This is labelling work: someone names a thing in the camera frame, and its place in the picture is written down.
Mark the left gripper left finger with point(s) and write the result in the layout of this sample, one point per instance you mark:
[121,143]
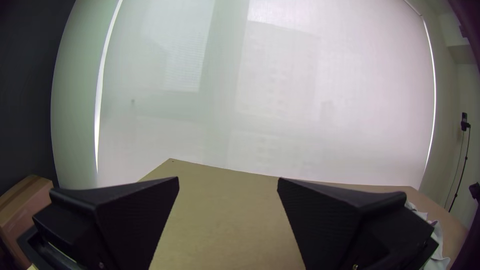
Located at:
[112,221]

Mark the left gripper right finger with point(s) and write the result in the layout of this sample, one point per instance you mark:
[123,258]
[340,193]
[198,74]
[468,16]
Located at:
[337,225]

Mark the grey t-shirt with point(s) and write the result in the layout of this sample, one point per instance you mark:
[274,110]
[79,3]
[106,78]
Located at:
[440,255]

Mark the large cardboard box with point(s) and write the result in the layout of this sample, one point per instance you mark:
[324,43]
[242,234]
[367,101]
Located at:
[18,202]

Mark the white window blind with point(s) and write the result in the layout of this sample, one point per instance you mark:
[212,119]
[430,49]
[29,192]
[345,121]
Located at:
[262,93]

